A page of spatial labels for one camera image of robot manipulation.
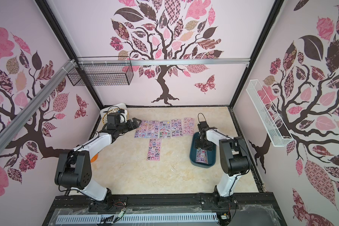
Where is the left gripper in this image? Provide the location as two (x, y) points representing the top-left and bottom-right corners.
(116, 118), (141, 134)

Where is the pink sticker sheet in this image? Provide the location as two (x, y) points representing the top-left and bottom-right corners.
(134, 120), (149, 138)
(183, 117), (195, 136)
(146, 121), (160, 138)

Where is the teal plastic storage box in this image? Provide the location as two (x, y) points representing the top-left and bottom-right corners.
(189, 132), (217, 168)

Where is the remaining sticker sheet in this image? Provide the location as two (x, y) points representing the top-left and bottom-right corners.
(159, 121), (171, 139)

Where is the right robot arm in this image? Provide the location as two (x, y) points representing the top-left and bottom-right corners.
(194, 121), (251, 197)

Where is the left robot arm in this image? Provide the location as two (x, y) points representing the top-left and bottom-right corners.
(54, 112), (142, 202)

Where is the white square tray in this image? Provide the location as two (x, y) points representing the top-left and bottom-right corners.
(100, 103), (129, 120)

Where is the patterned ceramic plate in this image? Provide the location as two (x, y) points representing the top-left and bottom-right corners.
(102, 110), (117, 124)

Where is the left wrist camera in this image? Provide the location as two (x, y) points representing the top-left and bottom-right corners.
(115, 109), (128, 122)

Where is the black wire basket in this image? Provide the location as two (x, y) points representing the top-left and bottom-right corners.
(67, 56), (134, 86)

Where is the white wire basket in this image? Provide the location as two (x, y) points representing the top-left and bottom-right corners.
(246, 80), (294, 147)

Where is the aluminium rail back wall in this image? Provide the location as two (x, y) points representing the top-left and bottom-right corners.
(79, 58), (250, 66)

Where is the aluminium rail wall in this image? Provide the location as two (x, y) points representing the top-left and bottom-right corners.
(79, 58), (250, 66)
(0, 59), (77, 154)

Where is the white slotted cable duct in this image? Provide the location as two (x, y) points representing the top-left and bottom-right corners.
(54, 212), (218, 226)

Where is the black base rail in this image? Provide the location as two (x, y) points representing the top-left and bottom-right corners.
(42, 193), (287, 226)

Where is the aluminium rail left wall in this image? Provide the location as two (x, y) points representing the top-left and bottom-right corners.
(0, 59), (77, 154)

